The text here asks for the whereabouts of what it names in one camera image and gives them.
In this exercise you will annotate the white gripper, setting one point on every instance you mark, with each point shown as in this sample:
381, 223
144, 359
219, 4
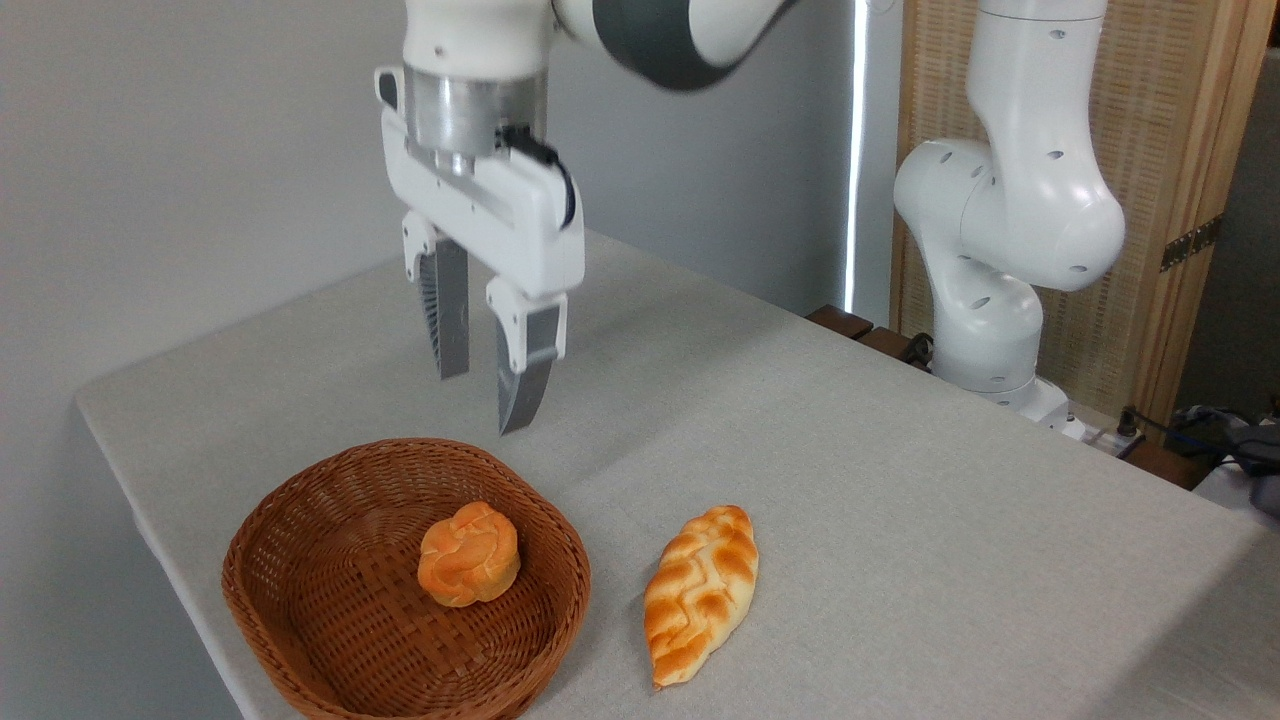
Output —
520, 230

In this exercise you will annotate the round orange bread roll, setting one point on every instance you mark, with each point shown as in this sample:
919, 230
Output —
468, 555

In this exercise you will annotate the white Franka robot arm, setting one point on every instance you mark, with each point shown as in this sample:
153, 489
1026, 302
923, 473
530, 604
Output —
1030, 200

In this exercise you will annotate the brown woven wicker basket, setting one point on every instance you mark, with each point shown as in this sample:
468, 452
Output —
330, 600

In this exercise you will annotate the long braided bread loaf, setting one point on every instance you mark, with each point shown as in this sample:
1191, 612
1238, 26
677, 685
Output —
700, 590

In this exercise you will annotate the dark brown wooden block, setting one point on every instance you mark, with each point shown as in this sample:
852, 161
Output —
1165, 464
888, 343
840, 321

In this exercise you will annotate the grey tablecloth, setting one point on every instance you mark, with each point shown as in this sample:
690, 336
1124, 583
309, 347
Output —
900, 520

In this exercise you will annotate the white power strip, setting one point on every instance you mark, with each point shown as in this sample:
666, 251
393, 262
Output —
1105, 438

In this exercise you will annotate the dark metal screen hinge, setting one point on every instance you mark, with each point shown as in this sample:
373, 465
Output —
1190, 243

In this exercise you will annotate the dark grey bag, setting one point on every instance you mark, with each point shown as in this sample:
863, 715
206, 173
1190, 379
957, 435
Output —
1258, 465

